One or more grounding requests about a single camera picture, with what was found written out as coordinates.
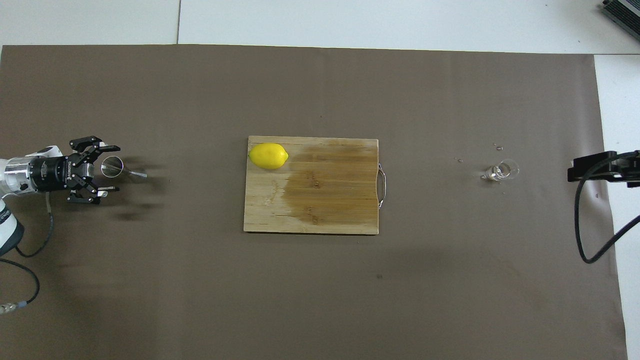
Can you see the wooden cutting board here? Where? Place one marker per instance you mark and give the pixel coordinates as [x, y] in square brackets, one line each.
[320, 200]

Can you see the grey ribbed device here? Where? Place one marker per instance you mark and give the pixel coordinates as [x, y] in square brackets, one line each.
[622, 11]

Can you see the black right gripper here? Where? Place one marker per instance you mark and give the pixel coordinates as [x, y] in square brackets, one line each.
[631, 170]

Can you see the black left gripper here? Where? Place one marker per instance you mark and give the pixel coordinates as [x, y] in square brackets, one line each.
[55, 172]

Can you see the small clear glass cup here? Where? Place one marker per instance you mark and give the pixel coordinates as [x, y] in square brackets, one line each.
[501, 171]

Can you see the brown table mat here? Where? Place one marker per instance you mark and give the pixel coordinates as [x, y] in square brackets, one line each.
[320, 300]

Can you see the steel jigger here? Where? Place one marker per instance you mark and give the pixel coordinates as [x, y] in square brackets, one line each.
[112, 167]

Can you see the yellow lemon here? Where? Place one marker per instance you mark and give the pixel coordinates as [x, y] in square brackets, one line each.
[268, 156]

